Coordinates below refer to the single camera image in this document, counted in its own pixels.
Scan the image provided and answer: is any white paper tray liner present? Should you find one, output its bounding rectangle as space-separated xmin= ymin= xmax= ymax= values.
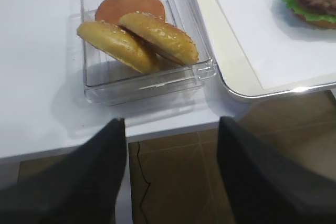
xmin=217 ymin=0 xmax=335 ymax=89

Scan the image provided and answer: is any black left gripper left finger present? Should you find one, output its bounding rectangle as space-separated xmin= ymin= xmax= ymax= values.
xmin=1 ymin=119 xmax=127 ymax=223

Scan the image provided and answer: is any left sesame top bun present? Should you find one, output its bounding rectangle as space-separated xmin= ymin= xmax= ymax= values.
xmin=76 ymin=21 xmax=160 ymax=74

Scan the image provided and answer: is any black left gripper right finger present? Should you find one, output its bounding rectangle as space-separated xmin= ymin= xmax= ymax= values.
xmin=217 ymin=116 xmax=335 ymax=223

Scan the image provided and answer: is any bottom bun of burger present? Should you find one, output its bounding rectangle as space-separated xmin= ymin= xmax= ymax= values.
xmin=296 ymin=14 xmax=335 ymax=29

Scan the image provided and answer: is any right sesame top bun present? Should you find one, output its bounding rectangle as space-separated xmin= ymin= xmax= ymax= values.
xmin=119 ymin=13 xmax=199 ymax=66

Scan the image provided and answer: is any sesame bun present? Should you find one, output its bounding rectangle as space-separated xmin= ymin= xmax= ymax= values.
xmin=119 ymin=13 xmax=199 ymax=66
xmin=76 ymin=21 xmax=160 ymax=74

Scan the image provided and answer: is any flat orange bottom bun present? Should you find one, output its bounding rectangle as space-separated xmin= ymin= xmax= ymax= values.
xmin=95 ymin=0 xmax=165 ymax=24

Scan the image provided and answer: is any green lettuce on burger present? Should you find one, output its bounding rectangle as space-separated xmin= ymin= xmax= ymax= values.
xmin=282 ymin=0 xmax=335 ymax=23

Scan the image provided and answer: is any white metal tray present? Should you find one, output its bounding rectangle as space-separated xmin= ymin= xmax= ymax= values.
xmin=193 ymin=0 xmax=335 ymax=102

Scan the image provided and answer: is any clear bun container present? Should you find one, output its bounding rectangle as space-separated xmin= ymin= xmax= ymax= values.
xmin=67 ymin=0 xmax=218 ymax=138

